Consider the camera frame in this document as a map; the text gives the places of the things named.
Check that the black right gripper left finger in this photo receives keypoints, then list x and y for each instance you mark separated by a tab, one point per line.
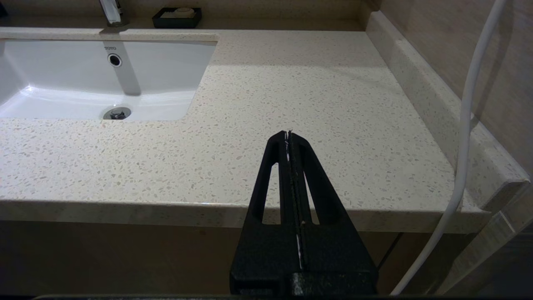
266	250

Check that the chrome faucet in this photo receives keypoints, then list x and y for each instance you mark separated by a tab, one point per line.
109	12

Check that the chrome sink drain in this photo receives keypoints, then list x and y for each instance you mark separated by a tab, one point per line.
117	113

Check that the white ceramic sink basin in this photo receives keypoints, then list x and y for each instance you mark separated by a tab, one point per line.
62	75

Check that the brown vanity cabinet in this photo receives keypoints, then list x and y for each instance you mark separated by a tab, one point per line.
125	258

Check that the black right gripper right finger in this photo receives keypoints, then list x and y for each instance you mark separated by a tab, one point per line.
333	250

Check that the round pale soap bar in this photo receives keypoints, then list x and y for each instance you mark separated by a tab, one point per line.
184	11

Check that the black soap dish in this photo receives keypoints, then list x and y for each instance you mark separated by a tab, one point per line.
157	22

